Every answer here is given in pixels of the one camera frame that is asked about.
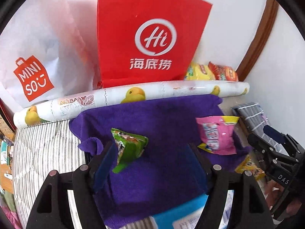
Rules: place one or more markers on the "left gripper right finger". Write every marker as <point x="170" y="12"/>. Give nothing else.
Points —
<point x="249" y="208"/>

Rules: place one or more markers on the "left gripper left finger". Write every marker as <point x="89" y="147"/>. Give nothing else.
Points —
<point x="51" y="208"/>

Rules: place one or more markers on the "yellow cracker snack packet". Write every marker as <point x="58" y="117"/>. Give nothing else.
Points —
<point x="248" y="165"/>

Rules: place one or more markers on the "pink yellow snack bag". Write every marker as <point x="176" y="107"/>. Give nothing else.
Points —
<point x="216" y="134"/>

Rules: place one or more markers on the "green triangular snack packet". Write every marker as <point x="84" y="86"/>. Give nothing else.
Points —
<point x="130" y="147"/>

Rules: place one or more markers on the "person's right hand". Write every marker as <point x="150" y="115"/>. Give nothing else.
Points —
<point x="272" y="192"/>

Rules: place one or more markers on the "grey checked folded cloth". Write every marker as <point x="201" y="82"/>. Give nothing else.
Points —
<point x="253" y="117"/>

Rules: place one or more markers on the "striped quilted mattress cover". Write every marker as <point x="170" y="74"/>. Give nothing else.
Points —
<point x="37" y="151"/>

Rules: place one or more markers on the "blue tissue pack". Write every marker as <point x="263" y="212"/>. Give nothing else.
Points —
<point x="182" y="216"/>

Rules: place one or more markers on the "purple towel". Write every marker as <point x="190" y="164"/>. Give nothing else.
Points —
<point x="167" y="174"/>

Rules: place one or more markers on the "wooden nightstand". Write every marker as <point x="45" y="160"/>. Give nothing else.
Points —
<point x="7" y="141"/>

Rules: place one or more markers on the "red chips bag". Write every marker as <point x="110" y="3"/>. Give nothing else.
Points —
<point x="223" y="73"/>

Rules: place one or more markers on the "duck print wallpaper roll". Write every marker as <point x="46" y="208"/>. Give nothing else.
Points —
<point x="71" y="106"/>

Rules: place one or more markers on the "yellow chips bag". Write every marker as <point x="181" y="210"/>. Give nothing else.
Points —
<point x="199" y="72"/>

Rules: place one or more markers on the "white Miniso plastic bag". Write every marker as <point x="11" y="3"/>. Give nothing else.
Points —
<point x="43" y="55"/>

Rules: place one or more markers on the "red Haidilao paper bag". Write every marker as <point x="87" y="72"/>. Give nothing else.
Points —
<point x="143" y="41"/>

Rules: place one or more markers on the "brown wooden door frame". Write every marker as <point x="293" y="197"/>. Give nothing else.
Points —
<point x="260" y="39"/>

